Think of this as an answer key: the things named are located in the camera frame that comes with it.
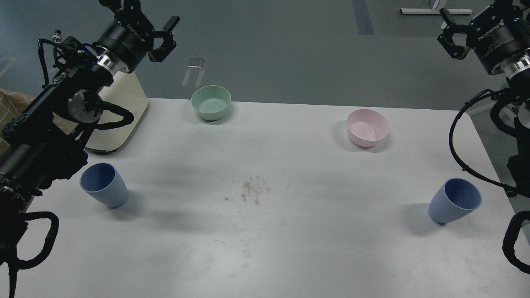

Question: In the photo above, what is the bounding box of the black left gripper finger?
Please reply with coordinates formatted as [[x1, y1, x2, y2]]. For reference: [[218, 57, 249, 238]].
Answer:
[[99, 0, 141, 13], [148, 16, 180, 62]]

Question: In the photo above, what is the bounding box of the cream toaster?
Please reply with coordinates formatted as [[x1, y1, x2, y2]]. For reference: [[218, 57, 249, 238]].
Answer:
[[81, 71, 149, 155]]

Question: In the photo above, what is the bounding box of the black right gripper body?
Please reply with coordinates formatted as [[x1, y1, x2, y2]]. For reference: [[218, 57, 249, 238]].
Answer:
[[466, 3, 530, 75]]

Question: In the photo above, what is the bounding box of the white stand base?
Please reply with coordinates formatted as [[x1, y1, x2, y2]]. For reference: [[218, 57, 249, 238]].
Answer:
[[400, 0, 473, 15]]

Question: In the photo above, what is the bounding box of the blue cup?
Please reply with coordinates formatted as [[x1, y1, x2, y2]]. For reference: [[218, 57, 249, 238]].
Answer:
[[79, 163, 129, 208], [428, 178, 483, 225]]

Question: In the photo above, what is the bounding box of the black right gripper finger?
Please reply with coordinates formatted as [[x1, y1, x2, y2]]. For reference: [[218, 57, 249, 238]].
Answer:
[[438, 8, 472, 60]]

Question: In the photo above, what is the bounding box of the black cable right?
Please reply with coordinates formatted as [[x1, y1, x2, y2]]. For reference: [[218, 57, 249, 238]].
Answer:
[[449, 89, 518, 197]]

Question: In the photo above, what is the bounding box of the green bowl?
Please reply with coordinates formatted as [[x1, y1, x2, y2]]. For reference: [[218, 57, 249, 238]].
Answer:
[[191, 85, 231, 121]]

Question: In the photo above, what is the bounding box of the pink bowl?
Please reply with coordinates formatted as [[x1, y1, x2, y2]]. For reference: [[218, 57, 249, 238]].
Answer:
[[346, 109, 390, 148]]

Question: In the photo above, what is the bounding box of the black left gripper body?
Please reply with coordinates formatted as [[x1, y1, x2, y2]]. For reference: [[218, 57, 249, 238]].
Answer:
[[94, 10, 154, 73]]

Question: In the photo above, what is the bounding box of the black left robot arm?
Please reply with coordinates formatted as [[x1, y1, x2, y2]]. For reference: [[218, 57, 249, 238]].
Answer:
[[0, 0, 180, 298]]

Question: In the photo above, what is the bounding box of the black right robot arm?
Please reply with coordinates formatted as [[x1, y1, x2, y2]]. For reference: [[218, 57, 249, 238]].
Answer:
[[438, 0, 530, 198]]

